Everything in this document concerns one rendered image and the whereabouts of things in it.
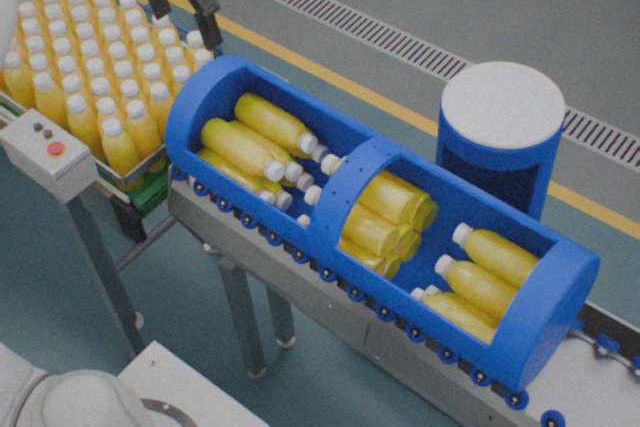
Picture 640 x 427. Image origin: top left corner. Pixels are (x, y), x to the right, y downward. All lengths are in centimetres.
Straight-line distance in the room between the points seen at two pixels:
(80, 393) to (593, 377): 95
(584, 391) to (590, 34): 235
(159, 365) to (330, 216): 41
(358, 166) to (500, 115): 49
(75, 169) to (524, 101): 102
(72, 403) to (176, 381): 33
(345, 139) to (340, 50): 185
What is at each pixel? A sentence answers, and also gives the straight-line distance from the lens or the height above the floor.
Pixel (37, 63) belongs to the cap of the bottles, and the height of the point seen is 110.
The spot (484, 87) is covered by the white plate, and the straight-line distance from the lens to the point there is 201.
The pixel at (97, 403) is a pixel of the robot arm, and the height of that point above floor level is 132.
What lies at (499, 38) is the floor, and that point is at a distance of 375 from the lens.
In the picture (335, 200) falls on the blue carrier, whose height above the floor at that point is 120.
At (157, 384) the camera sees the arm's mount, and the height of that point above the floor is 105.
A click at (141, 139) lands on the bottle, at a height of 102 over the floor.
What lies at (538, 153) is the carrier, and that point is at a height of 100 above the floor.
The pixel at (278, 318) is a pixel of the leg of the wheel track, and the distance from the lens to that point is 261.
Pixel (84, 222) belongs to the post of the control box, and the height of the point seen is 81.
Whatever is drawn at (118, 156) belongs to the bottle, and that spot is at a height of 103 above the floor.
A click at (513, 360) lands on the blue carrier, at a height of 114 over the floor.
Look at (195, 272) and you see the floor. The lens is 297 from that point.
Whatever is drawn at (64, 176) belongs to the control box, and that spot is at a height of 107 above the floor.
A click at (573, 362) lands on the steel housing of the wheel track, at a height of 93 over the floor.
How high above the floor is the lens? 242
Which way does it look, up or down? 51 degrees down
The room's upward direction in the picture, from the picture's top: 5 degrees counter-clockwise
